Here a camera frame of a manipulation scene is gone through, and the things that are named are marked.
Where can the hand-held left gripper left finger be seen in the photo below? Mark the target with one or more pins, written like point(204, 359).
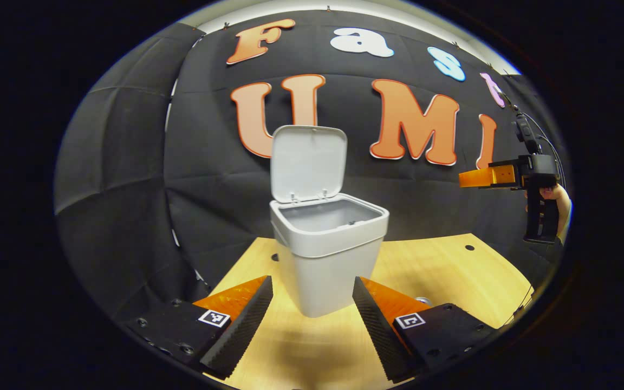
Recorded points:
point(244, 325)

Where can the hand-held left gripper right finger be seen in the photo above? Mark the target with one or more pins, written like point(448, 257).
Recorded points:
point(377, 330)

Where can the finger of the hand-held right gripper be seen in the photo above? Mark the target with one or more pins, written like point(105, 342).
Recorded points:
point(488, 176)

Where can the blue pop can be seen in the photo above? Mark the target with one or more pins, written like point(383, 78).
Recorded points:
point(423, 300)

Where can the white desktop garbage bin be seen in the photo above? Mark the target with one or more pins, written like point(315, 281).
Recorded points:
point(323, 271)

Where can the wooden desktop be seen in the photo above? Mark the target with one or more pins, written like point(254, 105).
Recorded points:
point(453, 271)

